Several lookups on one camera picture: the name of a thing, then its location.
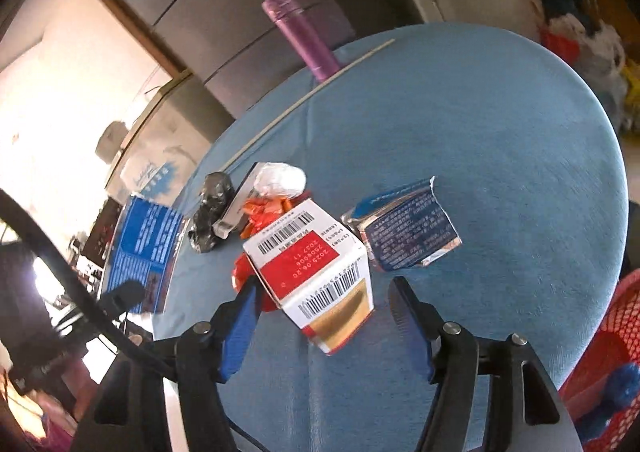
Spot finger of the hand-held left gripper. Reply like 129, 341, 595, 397
97, 281, 146, 318

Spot white crumpled plastic bag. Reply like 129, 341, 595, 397
252, 161, 307, 198

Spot orange wrapper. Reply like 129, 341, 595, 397
231, 189, 313, 313

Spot blue printed box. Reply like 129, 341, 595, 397
100, 194, 186, 315

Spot red mesh basket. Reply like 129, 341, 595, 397
557, 267, 640, 452

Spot blue fuzzy object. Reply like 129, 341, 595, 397
575, 363, 640, 443

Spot blue foil packet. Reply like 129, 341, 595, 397
341, 176, 462, 273

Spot red and white carton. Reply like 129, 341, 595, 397
242, 198, 375, 357

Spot pile of plastic bags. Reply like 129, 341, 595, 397
540, 0, 632, 133

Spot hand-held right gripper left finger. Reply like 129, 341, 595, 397
70, 277, 264, 452

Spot grey cabinet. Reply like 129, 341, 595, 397
85, 0, 401, 118

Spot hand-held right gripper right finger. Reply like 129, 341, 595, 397
389, 276, 583, 452

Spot thin white stick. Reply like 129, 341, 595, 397
220, 38, 397, 172

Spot black crumpled plastic bag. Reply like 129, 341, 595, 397
188, 172, 235, 253

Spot long white medicine box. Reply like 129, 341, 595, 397
212, 163, 261, 239

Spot blue tablecloth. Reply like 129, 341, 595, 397
150, 23, 630, 452

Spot black cable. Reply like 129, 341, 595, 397
0, 189, 183, 380

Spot purple thermos bottle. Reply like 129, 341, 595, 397
261, 0, 343, 83

